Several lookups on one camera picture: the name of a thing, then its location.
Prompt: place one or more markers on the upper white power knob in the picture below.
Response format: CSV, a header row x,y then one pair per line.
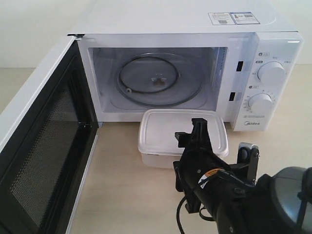
x,y
271,73

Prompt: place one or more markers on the white microwave door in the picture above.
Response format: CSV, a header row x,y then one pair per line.
x,y
47,135

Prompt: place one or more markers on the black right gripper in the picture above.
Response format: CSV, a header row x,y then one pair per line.
x,y
196,171

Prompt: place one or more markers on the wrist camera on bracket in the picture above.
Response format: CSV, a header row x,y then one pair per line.
x,y
247,162

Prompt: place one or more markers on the white Midea microwave oven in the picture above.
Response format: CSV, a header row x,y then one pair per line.
x,y
114,31

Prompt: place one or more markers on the lower white timer knob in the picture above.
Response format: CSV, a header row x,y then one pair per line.
x,y
260,103

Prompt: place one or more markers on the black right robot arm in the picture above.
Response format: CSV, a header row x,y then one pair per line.
x,y
235,199

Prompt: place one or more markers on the white lidded plastic container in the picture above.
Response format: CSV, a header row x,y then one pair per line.
x,y
157,142

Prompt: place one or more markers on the glass turntable plate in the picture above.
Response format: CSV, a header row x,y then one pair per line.
x,y
159,79

